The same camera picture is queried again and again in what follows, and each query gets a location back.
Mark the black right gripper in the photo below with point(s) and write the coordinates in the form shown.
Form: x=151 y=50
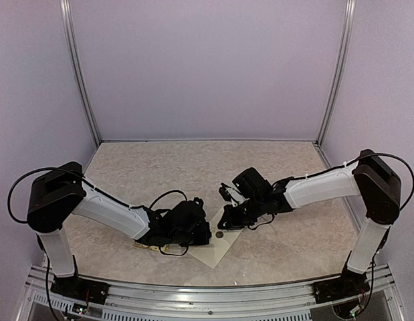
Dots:
x=231 y=224

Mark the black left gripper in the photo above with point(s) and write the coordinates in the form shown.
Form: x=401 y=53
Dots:
x=205 y=237

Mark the cream paper envelope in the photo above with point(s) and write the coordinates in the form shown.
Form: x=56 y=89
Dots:
x=213 y=253

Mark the round seal sticker sheet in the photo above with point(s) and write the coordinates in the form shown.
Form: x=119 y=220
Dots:
x=151 y=247

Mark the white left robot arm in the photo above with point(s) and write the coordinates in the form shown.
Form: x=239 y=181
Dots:
x=60 y=192

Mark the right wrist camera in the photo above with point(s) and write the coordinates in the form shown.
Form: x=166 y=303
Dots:
x=231 y=195

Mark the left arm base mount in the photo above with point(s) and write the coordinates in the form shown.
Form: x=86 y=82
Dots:
x=75 y=287

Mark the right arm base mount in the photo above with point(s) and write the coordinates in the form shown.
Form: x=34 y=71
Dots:
x=347 y=284

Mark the front aluminium rail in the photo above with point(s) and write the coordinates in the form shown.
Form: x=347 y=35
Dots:
x=282 y=301

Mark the right aluminium corner post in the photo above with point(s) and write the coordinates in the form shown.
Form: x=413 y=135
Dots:
x=338 y=71

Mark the aluminium corner post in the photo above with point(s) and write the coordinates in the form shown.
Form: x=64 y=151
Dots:
x=338 y=71
x=70 y=36

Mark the left aluminium corner post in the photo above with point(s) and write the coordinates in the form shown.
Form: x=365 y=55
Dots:
x=70 y=36

